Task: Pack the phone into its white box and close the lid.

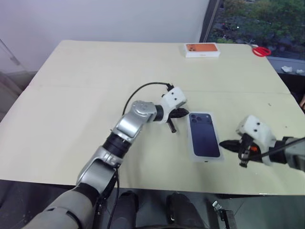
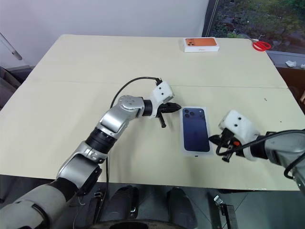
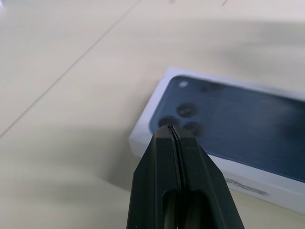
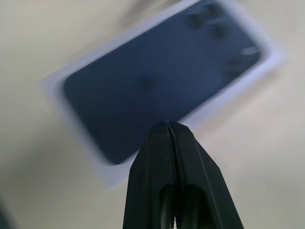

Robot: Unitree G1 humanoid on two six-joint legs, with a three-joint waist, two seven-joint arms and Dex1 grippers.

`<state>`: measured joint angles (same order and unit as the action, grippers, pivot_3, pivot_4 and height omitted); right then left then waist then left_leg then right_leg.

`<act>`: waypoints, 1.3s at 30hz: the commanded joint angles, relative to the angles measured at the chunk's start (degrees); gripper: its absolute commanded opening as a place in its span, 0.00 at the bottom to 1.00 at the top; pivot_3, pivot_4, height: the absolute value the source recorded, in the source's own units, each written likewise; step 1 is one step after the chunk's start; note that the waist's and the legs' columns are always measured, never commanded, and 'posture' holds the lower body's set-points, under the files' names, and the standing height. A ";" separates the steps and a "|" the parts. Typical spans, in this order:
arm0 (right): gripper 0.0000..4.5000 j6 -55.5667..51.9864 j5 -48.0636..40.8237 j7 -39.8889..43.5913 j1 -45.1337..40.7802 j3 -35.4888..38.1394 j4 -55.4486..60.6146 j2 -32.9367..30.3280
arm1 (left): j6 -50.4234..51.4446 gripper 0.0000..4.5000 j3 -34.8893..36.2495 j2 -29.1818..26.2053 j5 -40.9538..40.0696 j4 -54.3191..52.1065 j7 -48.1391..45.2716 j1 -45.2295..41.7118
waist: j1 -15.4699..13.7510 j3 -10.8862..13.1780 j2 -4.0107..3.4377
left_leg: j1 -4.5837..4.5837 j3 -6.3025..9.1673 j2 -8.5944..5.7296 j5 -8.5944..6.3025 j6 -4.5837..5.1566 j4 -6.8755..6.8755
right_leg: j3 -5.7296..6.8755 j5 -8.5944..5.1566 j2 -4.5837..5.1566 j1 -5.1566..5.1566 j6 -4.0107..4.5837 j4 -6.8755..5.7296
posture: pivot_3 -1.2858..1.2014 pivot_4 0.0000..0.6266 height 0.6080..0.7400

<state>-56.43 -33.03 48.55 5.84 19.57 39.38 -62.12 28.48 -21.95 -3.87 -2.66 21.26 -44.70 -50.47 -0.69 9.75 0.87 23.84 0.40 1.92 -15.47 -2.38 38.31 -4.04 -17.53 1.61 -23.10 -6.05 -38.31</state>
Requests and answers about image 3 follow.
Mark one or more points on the white iPhone box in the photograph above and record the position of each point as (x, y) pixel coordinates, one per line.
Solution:
(238, 119)

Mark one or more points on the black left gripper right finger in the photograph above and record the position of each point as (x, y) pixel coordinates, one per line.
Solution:
(205, 190)

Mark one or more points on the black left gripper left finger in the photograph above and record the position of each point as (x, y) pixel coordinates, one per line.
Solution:
(155, 181)

